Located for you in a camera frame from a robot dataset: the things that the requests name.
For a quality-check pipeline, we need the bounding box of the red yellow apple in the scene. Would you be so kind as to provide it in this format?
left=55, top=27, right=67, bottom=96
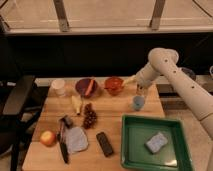
left=40, top=131, right=55, bottom=146

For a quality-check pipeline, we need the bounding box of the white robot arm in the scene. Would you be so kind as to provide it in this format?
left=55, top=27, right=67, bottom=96
left=124, top=48, right=213, bottom=139

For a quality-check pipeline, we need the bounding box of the light blue plastic cup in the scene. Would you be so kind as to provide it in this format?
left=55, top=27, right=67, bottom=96
left=132, top=96, right=145, bottom=111

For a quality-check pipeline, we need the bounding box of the white plastic cup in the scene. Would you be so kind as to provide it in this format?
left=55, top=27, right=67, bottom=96
left=51, top=79, right=66, bottom=96

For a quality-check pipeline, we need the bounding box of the red bowl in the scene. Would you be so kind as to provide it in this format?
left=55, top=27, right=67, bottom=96
left=104, top=76, right=123, bottom=96

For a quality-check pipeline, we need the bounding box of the orange carrot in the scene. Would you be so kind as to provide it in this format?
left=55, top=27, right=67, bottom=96
left=84, top=78, right=95, bottom=97

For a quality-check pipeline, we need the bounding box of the purple bowl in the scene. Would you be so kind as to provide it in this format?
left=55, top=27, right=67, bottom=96
left=75, top=78, right=98, bottom=98

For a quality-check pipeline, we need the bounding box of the metal bowl on shelf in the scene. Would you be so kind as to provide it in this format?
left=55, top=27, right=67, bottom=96
left=181, top=67, right=196, bottom=81

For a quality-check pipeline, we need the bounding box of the bunch of red grapes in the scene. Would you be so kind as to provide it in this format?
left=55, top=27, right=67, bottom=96
left=82, top=103, right=97, bottom=129

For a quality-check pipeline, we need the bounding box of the blue sponge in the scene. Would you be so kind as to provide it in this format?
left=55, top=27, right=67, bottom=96
left=145, top=132, right=168, bottom=154

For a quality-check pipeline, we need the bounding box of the black rectangular block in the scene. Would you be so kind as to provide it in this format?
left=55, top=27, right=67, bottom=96
left=96, top=132, right=114, bottom=157

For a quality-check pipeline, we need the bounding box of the small dark brush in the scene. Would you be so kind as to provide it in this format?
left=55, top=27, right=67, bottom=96
left=61, top=115, right=73, bottom=128

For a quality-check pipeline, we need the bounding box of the grey blue cloth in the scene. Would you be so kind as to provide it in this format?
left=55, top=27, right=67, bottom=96
left=65, top=127, right=89, bottom=154

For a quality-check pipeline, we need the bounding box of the green plastic tray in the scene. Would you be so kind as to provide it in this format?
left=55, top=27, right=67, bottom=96
left=121, top=115, right=194, bottom=171

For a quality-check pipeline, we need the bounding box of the black chair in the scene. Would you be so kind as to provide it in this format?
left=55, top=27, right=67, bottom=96
left=0, top=75, right=42, bottom=171

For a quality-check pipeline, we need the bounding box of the black handled knife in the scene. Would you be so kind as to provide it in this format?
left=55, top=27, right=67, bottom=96
left=57, top=121, right=69, bottom=164

